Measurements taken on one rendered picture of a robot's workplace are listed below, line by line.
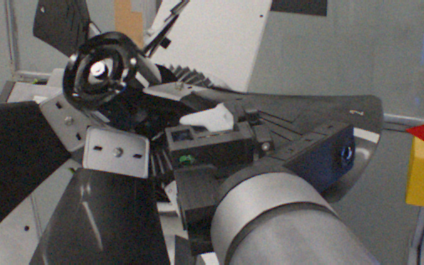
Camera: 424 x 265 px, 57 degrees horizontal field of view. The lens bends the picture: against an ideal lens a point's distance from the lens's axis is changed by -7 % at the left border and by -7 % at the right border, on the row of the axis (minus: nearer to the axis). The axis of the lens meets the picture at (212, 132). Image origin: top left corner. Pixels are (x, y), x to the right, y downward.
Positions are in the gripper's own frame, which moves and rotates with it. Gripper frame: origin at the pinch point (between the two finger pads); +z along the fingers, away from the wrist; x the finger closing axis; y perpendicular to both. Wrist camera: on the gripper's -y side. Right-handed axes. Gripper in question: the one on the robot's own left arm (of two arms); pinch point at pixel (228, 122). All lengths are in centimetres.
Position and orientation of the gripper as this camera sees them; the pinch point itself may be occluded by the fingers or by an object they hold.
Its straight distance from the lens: 46.0
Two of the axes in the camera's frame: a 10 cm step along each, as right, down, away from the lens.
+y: -9.8, 1.6, -1.4
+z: -1.9, -3.2, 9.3
